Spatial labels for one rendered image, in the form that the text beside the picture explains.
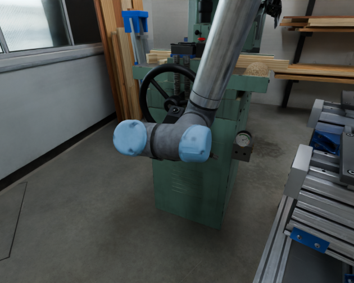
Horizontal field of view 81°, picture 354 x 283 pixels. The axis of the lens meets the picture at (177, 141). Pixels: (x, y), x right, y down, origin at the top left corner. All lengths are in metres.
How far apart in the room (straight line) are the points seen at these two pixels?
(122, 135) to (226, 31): 0.28
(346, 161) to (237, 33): 0.35
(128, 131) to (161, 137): 0.07
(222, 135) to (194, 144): 0.58
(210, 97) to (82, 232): 1.18
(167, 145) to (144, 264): 0.92
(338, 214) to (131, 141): 0.50
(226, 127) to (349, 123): 0.46
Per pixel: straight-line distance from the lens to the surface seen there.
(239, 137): 0.88
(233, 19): 0.45
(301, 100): 3.50
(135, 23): 1.86
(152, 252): 1.27
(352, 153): 0.61
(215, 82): 0.46
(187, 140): 0.39
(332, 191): 0.59
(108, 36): 2.39
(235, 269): 1.25
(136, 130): 0.41
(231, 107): 0.90
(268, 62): 1.01
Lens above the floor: 1.07
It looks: 30 degrees down
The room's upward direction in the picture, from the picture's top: straight up
